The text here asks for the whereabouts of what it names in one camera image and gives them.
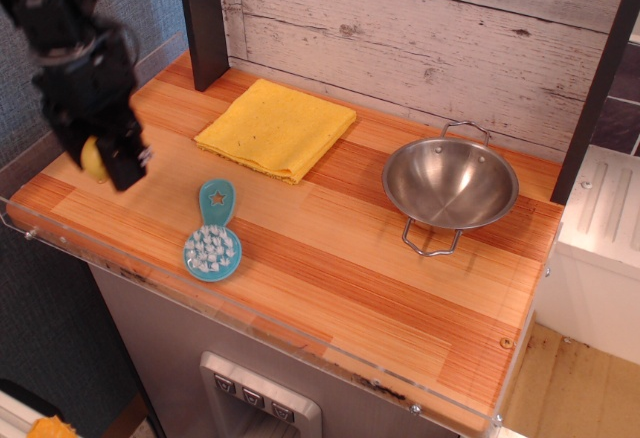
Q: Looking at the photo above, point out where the teal dish scrubber brush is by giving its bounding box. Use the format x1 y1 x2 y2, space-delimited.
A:
183 179 242 282

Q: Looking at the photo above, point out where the clear acrylic table guard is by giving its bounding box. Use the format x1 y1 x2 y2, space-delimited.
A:
1 54 562 437

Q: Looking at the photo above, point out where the yellow object bottom left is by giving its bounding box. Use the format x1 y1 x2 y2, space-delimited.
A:
26 416 78 438

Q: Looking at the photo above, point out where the white toy cabinet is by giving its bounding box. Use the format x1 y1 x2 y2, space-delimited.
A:
534 146 639 363

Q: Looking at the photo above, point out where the dark left shelf post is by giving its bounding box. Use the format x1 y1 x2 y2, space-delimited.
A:
182 0 229 91

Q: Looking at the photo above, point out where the yellow toy potato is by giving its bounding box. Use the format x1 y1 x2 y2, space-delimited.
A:
80 136 109 183

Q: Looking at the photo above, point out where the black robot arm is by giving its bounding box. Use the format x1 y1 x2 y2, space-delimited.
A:
1 0 151 191

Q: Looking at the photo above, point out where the dark right shelf post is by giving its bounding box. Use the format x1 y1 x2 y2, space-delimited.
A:
551 0 639 205

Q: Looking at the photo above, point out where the grey toy dispenser panel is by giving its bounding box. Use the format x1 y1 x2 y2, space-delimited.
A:
199 351 323 437

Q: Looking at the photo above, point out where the dark shelf post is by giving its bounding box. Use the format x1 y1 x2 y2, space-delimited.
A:
551 0 639 205
182 0 229 91

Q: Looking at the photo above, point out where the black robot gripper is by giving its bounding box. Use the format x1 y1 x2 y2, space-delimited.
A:
32 20 152 192

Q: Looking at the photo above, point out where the folded yellow cloth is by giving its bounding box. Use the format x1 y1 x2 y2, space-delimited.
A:
195 79 357 184

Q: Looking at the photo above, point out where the steel pan with handles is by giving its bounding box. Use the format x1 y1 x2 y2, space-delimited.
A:
382 121 519 258

